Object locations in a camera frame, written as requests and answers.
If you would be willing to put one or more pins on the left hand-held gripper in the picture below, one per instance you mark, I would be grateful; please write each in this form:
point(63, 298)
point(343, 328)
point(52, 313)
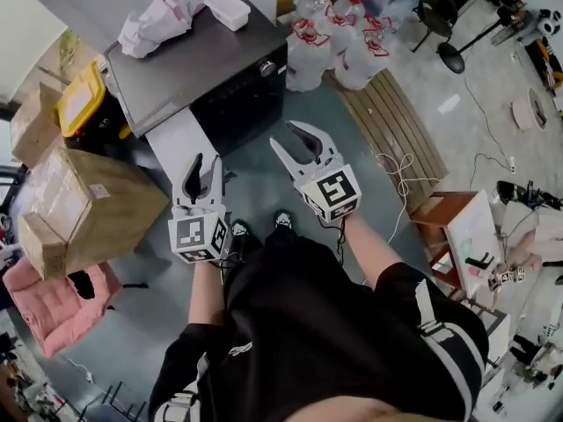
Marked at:
point(193, 235)

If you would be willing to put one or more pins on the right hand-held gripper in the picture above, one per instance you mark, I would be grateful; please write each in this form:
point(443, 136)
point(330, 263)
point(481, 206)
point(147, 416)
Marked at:
point(330, 191)

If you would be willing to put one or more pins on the white drawer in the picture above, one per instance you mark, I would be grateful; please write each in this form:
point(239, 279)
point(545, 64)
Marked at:
point(180, 143)

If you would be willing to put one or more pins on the person's right forearm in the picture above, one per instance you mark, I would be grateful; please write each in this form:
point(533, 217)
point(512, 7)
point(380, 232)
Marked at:
point(369, 253)

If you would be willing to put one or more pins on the person's left forearm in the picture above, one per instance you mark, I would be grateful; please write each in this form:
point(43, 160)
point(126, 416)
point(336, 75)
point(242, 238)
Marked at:
point(206, 293)

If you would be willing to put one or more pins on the person's left shoe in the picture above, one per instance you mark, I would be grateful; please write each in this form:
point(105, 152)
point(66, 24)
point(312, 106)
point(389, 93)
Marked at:
point(239, 228)

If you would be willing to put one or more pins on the person's shoe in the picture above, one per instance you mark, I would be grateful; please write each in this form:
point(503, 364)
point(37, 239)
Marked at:
point(239, 228)
point(283, 219)

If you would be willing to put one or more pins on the person's right shoe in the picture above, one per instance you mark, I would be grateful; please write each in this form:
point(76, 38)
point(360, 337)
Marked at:
point(283, 219)

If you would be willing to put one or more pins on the large cardboard box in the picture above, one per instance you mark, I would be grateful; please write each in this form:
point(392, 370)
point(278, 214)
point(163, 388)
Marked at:
point(119, 196)

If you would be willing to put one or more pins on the wooden slatted ramp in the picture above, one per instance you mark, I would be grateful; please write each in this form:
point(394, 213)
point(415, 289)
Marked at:
point(387, 125)

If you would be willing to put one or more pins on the person's black trousers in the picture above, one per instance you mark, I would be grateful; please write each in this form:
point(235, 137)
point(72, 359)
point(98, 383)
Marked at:
point(281, 257)

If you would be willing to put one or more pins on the white plastic bags cluster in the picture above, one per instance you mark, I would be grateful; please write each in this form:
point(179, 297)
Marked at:
point(352, 60)

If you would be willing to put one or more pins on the yellow-lidded black bin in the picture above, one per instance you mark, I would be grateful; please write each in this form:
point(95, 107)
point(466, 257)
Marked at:
point(79, 99)

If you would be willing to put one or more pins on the small long cardboard box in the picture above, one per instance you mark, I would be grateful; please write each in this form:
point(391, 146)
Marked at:
point(44, 249)

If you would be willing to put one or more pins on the white lidded plastic box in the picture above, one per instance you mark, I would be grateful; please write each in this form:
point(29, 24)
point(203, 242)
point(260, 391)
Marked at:
point(227, 9)

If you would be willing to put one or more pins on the white-topped brown desk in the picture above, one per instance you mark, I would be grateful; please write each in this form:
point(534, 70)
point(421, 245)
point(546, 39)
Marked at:
point(470, 222)

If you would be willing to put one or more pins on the black floor fan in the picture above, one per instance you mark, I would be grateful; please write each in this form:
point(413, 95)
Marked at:
point(451, 57)

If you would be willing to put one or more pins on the crumpled white plastic bag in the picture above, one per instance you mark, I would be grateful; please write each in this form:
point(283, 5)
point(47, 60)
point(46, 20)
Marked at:
point(154, 20)

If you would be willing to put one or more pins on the tape-wrapped cardboard box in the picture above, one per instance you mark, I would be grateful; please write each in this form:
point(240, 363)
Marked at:
point(35, 125)

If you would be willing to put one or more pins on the green cloth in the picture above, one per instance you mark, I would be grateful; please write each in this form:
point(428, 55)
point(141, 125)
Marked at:
point(466, 246)

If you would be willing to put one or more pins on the person's black shirt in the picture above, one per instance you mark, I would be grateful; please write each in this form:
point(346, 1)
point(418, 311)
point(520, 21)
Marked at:
point(330, 345)

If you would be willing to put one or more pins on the black round-back chair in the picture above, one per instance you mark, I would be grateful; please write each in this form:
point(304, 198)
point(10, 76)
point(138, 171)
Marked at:
point(435, 11)

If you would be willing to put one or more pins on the black faucet stand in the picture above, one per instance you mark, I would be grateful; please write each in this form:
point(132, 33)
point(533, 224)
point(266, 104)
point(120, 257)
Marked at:
point(479, 260)

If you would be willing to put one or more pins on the pink cushion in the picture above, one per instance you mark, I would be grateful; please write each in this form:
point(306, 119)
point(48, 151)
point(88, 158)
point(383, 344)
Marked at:
point(44, 310)

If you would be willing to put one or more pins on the pink bottle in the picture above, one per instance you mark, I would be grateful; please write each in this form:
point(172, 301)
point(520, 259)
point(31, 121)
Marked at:
point(475, 272)

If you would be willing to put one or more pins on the small white socket adapter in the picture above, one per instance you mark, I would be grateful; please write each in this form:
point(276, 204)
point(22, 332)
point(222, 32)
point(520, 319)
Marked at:
point(511, 164)

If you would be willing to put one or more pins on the round white coffee table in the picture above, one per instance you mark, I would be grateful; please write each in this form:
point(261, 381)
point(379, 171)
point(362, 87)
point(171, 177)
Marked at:
point(525, 108)

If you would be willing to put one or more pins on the blue chair black legs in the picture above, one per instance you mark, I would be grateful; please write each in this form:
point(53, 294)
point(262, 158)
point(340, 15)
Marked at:
point(114, 402)

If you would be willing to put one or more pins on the black and orange sofa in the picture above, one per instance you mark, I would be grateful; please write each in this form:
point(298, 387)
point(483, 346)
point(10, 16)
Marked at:
point(547, 66)

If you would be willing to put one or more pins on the panda plush toy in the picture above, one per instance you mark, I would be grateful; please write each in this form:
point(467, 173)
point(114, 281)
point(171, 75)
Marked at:
point(545, 24)

